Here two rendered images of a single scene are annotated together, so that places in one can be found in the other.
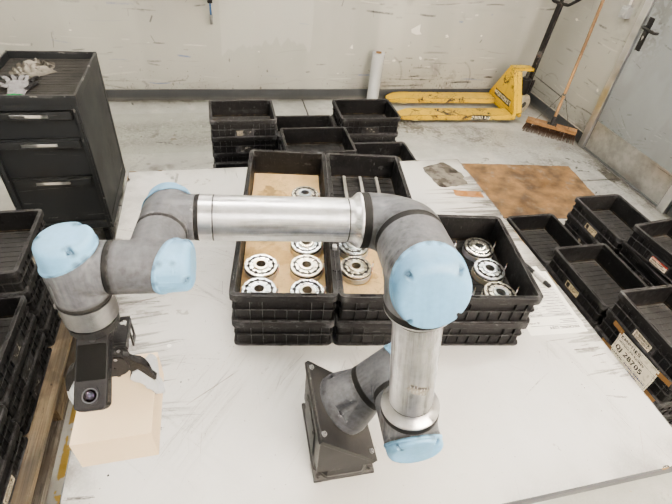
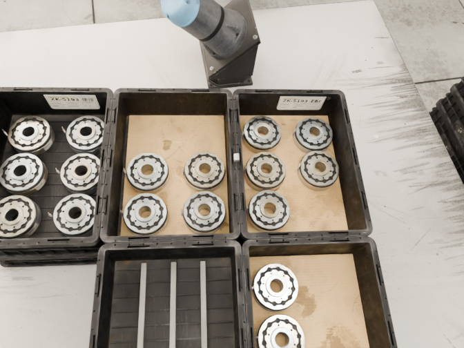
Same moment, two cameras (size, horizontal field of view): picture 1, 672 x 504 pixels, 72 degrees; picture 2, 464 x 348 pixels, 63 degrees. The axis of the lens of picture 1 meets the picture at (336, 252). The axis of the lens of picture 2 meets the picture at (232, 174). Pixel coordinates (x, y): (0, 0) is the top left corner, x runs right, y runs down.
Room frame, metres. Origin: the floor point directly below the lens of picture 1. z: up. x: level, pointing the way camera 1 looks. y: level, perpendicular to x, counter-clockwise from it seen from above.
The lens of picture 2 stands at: (1.49, -0.03, 1.73)
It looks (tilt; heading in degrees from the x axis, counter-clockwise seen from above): 65 degrees down; 176
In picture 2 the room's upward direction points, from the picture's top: 11 degrees clockwise
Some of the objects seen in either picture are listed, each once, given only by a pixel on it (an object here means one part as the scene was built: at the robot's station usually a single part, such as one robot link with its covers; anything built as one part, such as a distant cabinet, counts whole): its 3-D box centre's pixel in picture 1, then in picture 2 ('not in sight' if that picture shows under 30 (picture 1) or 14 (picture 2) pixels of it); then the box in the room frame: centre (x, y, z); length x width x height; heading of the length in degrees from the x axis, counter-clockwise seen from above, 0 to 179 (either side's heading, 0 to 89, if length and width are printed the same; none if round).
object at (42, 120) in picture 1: (64, 152); not in sight; (2.20, 1.58, 0.45); 0.60 x 0.45 x 0.90; 17
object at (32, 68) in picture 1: (34, 66); not in sight; (2.30, 1.66, 0.88); 0.29 x 0.22 x 0.03; 17
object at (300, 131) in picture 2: (258, 290); (314, 132); (0.93, 0.21, 0.86); 0.10 x 0.10 x 0.01
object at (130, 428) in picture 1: (122, 406); not in sight; (0.41, 0.34, 1.08); 0.16 x 0.12 x 0.07; 17
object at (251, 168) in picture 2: (306, 265); (266, 169); (1.06, 0.09, 0.86); 0.10 x 0.10 x 0.01
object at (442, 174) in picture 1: (444, 173); not in sight; (1.99, -0.49, 0.71); 0.22 x 0.19 x 0.01; 17
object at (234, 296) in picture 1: (285, 251); (297, 159); (1.05, 0.15, 0.92); 0.40 x 0.30 x 0.02; 8
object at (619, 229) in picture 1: (605, 239); not in sight; (2.15, -1.52, 0.31); 0.40 x 0.30 x 0.34; 17
